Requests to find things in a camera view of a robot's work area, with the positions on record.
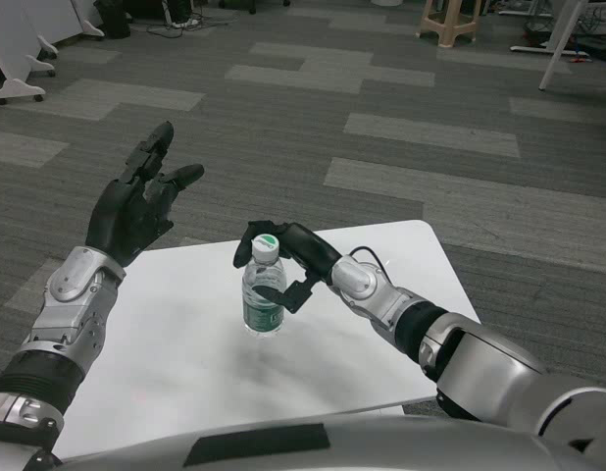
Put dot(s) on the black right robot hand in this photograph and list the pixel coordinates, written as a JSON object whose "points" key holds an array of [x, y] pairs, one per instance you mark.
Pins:
{"points": [[310, 247]]}

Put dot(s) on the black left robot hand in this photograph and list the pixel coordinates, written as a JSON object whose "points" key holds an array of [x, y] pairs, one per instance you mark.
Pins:
{"points": [[121, 221]]}

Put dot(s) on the clear water bottle green label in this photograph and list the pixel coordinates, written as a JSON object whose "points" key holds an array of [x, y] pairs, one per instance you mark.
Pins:
{"points": [[261, 275]]}

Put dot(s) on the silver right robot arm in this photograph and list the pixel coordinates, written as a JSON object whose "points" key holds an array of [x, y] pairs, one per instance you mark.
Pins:
{"points": [[479, 368]]}

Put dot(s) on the white partition caster foot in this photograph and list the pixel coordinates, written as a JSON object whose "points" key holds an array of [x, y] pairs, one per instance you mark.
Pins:
{"points": [[40, 64], [18, 90], [93, 27], [48, 46]]}

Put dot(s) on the black bag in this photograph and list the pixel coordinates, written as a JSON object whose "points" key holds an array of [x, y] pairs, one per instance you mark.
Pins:
{"points": [[114, 19]]}

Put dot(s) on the white power strip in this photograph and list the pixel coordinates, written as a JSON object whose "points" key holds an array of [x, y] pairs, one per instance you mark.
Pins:
{"points": [[186, 22]]}

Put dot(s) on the silver robot chest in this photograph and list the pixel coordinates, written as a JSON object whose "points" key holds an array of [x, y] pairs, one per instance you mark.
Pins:
{"points": [[406, 446]]}

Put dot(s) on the beige plastic stool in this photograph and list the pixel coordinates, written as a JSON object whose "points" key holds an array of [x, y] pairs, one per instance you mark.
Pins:
{"points": [[450, 29]]}

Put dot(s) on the black box with green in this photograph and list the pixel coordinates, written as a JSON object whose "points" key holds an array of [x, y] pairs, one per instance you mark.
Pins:
{"points": [[597, 49]]}

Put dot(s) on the white desk leg frame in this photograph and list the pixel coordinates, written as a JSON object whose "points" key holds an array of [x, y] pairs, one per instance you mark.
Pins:
{"points": [[558, 49]]}

